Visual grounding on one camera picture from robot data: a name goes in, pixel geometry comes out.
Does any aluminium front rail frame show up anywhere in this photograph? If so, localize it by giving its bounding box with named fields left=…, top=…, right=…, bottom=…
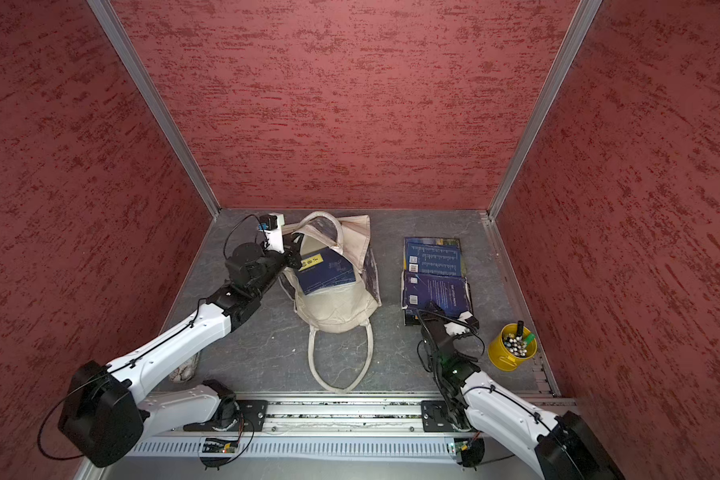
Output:
left=74, top=392, right=607, bottom=480

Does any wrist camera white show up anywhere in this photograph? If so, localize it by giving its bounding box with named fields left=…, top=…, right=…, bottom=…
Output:
left=258, top=213, right=285, bottom=254
left=445, top=311, right=479, bottom=337

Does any white rolled cloth object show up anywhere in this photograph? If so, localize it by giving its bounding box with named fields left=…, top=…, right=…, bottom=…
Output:
left=168, top=353, right=200, bottom=384

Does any blue book white text back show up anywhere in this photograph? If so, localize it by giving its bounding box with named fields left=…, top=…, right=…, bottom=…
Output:
left=403, top=237, right=466, bottom=277

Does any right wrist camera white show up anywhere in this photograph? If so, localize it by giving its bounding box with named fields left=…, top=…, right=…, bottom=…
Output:
left=445, top=311, right=479, bottom=337

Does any yellow cup with batteries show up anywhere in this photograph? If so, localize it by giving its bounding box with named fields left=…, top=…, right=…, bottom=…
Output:
left=487, top=320, right=538, bottom=372

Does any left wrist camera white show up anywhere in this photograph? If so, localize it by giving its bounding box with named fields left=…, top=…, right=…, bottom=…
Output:
left=258, top=213, right=285, bottom=254

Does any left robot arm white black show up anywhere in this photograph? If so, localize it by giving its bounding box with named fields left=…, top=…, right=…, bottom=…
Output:
left=51, top=234, right=303, bottom=467

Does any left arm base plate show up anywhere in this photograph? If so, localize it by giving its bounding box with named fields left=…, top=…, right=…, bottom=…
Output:
left=182, top=400, right=269, bottom=433

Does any circuit board with wires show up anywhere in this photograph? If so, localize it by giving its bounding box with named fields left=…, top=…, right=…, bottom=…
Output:
left=448, top=438, right=485, bottom=468
left=199, top=438, right=242, bottom=469

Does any right circuit board with wires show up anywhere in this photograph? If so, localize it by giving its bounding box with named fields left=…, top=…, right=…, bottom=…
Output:
left=448, top=438, right=485, bottom=468

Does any black book yellow chinese title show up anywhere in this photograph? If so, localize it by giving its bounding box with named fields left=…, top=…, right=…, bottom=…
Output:
left=404, top=310, right=420, bottom=326

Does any left circuit board with wires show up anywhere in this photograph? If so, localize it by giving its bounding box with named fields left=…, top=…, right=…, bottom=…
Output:
left=199, top=438, right=242, bottom=469

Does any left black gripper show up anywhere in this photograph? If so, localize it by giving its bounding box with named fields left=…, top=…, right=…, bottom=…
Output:
left=250, top=228, right=304, bottom=297

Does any right corner aluminium post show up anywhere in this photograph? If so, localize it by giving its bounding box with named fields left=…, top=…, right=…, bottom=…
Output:
left=487, top=0, right=602, bottom=222

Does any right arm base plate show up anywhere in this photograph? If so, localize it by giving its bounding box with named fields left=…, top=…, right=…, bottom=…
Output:
left=420, top=400, right=471, bottom=433

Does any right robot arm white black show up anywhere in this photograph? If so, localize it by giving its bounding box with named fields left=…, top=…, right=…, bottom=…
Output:
left=418, top=303, right=624, bottom=479

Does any corner aluminium post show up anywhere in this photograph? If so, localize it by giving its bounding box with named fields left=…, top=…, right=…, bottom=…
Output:
left=487, top=0, right=602, bottom=222
left=87, top=0, right=221, bottom=220

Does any left corner aluminium post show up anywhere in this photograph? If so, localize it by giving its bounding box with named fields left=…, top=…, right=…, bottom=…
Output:
left=87, top=0, right=221, bottom=220

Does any cream canvas tote bag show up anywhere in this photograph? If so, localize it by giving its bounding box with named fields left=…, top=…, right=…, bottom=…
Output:
left=280, top=211, right=382, bottom=394

